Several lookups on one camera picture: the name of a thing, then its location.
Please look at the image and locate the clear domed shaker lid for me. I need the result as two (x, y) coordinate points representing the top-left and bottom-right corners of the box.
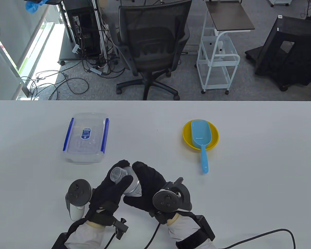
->
(110, 167), (135, 187)

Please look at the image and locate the silver aluminium frame post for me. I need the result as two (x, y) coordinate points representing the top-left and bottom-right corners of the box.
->
(91, 0), (109, 61)

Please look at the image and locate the light blue plastic scoop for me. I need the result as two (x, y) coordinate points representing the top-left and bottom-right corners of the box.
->
(191, 120), (212, 174)

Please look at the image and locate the white cart with brown top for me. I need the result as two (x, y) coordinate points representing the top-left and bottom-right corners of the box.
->
(196, 0), (256, 95)

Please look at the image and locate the tangle of black floor cables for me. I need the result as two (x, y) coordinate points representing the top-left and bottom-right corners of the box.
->
(20, 70), (90, 101)

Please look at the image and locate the person's left forearm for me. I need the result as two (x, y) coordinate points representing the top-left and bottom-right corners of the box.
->
(65, 220), (114, 249)

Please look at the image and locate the black computer tower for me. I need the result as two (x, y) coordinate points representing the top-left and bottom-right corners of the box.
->
(63, 0), (102, 57)

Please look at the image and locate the clear container with blue clips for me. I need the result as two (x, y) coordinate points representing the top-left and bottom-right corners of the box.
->
(62, 113), (110, 164)

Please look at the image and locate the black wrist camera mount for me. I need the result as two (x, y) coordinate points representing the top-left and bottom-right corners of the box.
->
(111, 218), (129, 240)
(148, 209), (171, 225)

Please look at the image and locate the bundle of black computer cables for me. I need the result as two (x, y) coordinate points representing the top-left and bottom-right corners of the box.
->
(79, 26), (126, 78)

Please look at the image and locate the person's right forearm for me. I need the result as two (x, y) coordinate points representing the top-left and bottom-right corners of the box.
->
(167, 211), (215, 249)

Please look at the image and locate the black and white controller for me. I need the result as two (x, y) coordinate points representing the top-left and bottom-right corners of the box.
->
(65, 179), (93, 221)
(152, 177), (193, 216)

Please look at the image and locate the clear plastic shaker cup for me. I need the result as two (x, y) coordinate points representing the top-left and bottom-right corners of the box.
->
(124, 172), (143, 197)

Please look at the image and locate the black rolling stand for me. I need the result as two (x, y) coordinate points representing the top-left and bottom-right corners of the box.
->
(245, 15), (311, 92)

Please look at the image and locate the small white cart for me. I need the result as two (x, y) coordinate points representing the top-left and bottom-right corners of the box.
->
(268, 0), (292, 7)

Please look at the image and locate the yellow plastic bowl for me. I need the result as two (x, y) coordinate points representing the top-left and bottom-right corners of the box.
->
(182, 119), (220, 151)

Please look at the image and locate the black armband battery pack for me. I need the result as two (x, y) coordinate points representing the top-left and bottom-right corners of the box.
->
(51, 232), (68, 249)
(176, 215), (215, 249)

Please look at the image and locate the black cable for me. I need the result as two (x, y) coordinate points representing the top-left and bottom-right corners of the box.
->
(218, 229), (296, 249)
(105, 232), (118, 249)
(145, 223), (161, 249)

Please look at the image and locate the blue plastic cloth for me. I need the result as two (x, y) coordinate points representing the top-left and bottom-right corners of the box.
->
(25, 0), (48, 14)

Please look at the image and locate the person's right hand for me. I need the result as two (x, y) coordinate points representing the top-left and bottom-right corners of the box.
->
(123, 161), (171, 216)

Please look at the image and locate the pile of clear ice cubes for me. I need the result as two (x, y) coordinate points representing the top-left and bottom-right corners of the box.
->
(67, 137), (104, 157)

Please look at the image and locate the black mesh office chair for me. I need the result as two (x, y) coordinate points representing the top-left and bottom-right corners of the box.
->
(116, 0), (192, 101)

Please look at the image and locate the grey wheeled platform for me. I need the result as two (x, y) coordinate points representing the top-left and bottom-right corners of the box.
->
(58, 25), (119, 66)

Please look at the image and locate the person's left hand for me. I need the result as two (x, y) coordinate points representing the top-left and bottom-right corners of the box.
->
(85, 160), (134, 227)

